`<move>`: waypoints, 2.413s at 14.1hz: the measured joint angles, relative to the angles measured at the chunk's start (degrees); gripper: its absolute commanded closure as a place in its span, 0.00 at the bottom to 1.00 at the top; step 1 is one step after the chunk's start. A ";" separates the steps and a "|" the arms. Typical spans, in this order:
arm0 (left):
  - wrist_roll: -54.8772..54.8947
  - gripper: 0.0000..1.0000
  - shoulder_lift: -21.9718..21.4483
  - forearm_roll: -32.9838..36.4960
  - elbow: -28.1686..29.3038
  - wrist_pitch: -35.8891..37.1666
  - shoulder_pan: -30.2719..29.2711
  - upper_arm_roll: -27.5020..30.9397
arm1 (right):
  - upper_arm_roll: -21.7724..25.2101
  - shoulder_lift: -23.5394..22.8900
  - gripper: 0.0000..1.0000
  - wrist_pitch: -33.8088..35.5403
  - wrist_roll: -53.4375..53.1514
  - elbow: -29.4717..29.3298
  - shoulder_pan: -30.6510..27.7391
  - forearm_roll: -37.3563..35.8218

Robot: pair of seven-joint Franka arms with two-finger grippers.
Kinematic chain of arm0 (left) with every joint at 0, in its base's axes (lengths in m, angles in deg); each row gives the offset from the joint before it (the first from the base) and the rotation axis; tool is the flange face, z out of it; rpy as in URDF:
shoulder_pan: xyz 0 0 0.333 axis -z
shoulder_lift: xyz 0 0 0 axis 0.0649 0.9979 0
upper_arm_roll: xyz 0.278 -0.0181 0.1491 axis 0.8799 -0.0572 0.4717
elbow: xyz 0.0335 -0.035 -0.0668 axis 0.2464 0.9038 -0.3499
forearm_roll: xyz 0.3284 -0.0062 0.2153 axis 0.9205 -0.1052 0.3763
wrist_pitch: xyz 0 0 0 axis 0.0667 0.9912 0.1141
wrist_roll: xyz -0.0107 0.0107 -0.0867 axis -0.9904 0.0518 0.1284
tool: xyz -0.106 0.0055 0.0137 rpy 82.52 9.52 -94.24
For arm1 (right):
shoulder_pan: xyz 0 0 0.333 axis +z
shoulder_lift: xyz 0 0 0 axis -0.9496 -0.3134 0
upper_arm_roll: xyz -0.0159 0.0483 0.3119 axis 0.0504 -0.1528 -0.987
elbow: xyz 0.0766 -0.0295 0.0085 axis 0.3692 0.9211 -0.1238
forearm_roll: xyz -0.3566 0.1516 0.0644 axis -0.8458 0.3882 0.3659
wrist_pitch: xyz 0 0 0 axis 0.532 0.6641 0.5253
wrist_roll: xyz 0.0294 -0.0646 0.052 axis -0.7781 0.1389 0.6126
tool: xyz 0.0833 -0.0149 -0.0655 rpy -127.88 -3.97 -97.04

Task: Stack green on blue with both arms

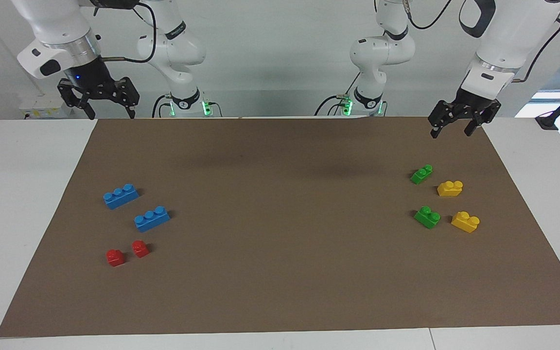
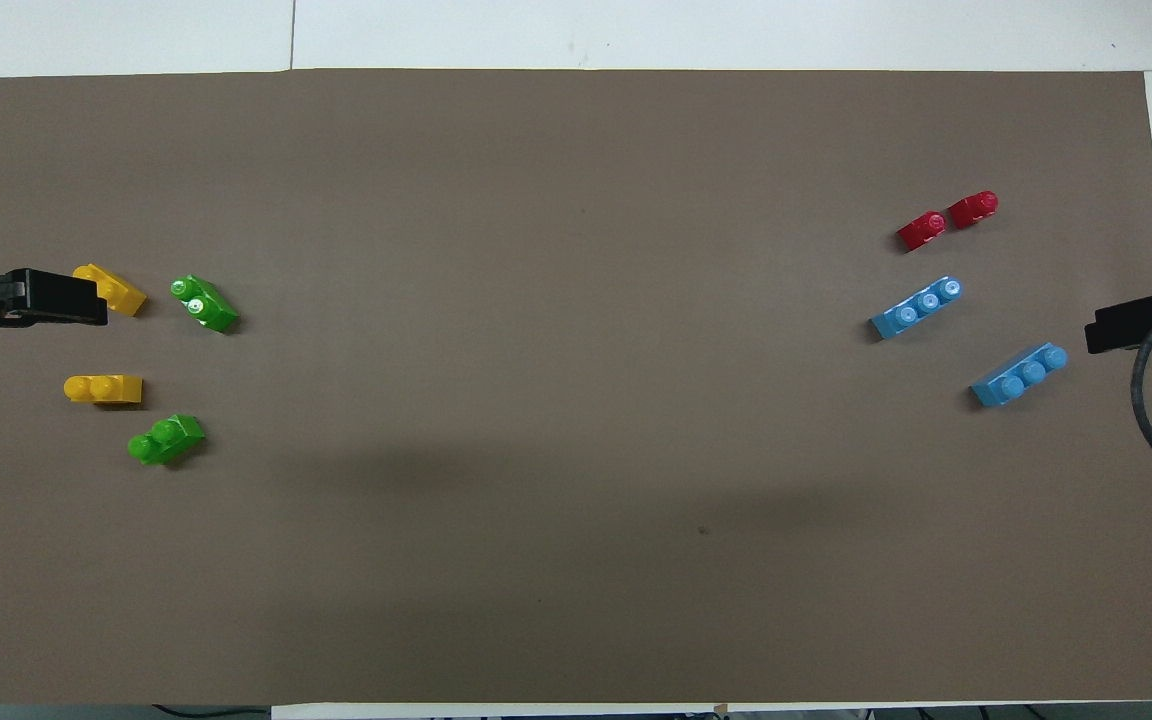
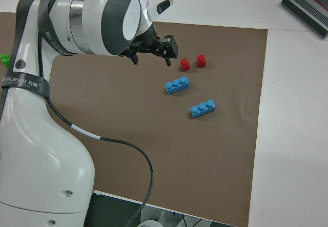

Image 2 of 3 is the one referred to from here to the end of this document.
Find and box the black left base cable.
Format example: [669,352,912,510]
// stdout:
[149,703,273,720]

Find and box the yellow two-stud toy brick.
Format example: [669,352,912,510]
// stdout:
[72,263,148,317]
[63,374,144,405]

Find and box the green two-stud toy brick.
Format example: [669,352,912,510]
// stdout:
[170,274,240,335]
[127,413,206,467]

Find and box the blue three-stud toy brick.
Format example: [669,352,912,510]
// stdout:
[968,342,1070,408]
[868,276,964,341]

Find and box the brown table mat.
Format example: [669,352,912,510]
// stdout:
[0,68,1152,707]

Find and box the red single-stud toy brick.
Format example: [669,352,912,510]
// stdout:
[947,190,1000,230]
[896,210,948,253]

